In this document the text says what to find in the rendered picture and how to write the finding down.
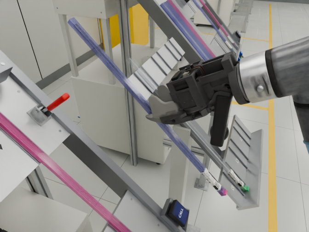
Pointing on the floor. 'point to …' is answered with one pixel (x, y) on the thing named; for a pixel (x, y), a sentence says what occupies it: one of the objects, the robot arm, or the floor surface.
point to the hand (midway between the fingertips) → (154, 116)
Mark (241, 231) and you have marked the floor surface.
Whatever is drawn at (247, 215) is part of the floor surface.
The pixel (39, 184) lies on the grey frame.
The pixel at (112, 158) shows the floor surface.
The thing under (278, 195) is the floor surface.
